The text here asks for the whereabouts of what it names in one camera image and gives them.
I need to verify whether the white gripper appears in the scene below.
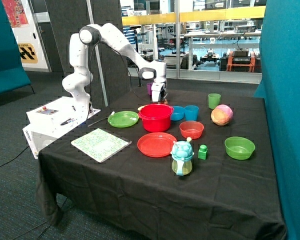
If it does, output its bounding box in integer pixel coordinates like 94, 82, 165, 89
151, 83, 167, 102

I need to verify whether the green plastic plate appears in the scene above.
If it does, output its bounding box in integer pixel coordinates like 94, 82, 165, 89
107, 111, 139, 128

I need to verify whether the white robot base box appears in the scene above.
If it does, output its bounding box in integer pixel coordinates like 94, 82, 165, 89
22, 96, 87, 159

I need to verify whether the large red bowl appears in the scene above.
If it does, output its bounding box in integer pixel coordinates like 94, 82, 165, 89
138, 104, 174, 133

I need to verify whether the blue plastic bowl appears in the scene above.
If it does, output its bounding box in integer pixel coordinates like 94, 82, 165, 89
170, 105, 185, 121

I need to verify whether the small red bowl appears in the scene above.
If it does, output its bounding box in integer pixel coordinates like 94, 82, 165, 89
179, 120, 205, 140

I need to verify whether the green plastic bowl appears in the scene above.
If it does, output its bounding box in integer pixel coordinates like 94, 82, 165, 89
224, 136, 256, 160

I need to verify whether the purple plastic cup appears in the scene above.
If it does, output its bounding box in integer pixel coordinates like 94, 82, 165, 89
146, 82, 153, 96

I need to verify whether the blue plastic cup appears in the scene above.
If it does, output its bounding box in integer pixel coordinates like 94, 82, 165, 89
184, 105, 199, 121

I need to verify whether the red plastic plate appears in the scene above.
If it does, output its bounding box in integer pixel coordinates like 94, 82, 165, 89
137, 132, 177, 158

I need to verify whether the green plastic cup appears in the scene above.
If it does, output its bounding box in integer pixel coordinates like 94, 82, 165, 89
208, 93, 221, 110

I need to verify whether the turquoise toddler sippy cup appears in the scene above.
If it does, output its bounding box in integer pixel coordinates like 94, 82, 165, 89
170, 137, 194, 176

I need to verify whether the pastel multicolour soft ball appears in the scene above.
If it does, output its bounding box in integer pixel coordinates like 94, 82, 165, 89
211, 104, 233, 126

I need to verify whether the green toy block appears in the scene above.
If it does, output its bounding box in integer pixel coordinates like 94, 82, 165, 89
198, 144, 208, 160

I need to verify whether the green patterned book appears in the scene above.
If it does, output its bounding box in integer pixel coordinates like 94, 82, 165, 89
71, 128, 132, 163

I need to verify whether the orange black equipment rack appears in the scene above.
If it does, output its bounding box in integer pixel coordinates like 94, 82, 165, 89
226, 48, 256, 73

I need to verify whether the black tablecloth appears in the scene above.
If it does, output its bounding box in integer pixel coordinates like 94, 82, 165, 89
36, 89, 287, 240

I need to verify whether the white lab workbench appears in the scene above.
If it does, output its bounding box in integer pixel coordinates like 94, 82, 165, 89
183, 30, 261, 71

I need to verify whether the teal partition panel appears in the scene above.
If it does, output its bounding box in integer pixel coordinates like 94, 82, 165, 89
255, 0, 300, 240

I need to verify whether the yellow black hazard sign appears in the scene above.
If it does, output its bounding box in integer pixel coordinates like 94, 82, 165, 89
18, 43, 38, 64

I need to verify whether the teal sofa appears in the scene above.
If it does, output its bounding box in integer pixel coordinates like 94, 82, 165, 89
0, 1, 31, 94

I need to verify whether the red abstract poster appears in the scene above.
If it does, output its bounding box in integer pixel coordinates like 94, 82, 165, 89
1, 0, 29, 28

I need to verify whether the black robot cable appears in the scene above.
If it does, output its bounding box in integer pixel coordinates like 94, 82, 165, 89
86, 41, 153, 126

